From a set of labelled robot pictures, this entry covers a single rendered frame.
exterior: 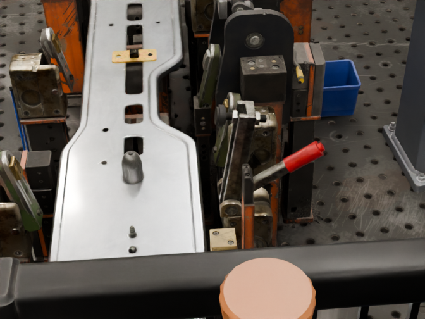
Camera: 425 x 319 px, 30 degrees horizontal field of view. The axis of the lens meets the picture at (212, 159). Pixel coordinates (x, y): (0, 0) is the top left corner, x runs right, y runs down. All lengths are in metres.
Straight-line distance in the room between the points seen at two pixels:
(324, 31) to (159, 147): 0.96
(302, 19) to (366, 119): 0.30
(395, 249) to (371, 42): 1.77
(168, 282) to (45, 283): 0.06
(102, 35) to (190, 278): 1.25
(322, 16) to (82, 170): 1.13
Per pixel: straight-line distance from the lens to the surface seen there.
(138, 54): 1.52
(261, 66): 1.26
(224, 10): 1.37
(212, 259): 0.37
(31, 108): 1.49
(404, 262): 0.38
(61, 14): 1.82
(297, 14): 1.71
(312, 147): 1.06
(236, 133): 1.01
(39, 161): 1.32
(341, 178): 1.69
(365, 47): 2.11
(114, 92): 1.43
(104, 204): 1.20
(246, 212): 0.97
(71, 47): 1.86
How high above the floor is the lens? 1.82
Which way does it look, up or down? 41 degrees down
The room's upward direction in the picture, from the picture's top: 2 degrees counter-clockwise
